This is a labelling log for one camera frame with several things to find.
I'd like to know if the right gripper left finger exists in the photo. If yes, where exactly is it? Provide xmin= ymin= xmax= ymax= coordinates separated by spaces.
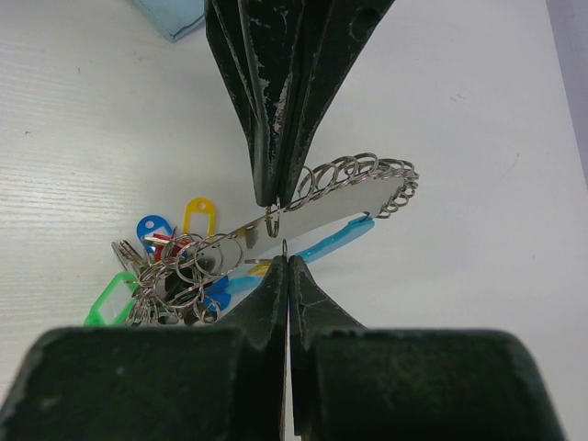
xmin=219 ymin=256 xmax=288 ymax=436

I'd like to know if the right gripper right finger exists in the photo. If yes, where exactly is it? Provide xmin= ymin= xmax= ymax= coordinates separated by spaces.
xmin=288 ymin=255 xmax=363 ymax=436

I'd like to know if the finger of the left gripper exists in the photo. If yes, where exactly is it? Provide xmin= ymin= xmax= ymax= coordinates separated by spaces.
xmin=205 ymin=1 xmax=294 ymax=207
xmin=277 ymin=0 xmax=393 ymax=205

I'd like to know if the yellow key tag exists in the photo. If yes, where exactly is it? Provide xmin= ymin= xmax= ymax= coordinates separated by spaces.
xmin=244 ymin=258 xmax=272 ymax=277

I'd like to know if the light blue cloth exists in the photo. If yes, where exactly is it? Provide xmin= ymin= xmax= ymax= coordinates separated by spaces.
xmin=133 ymin=0 xmax=205 ymax=42

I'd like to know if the blue key fob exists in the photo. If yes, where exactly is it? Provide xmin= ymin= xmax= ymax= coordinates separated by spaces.
xmin=136 ymin=214 xmax=173 ymax=254

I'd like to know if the light blue handle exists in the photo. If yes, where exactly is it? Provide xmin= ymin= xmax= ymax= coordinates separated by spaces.
xmin=224 ymin=217 xmax=375 ymax=296

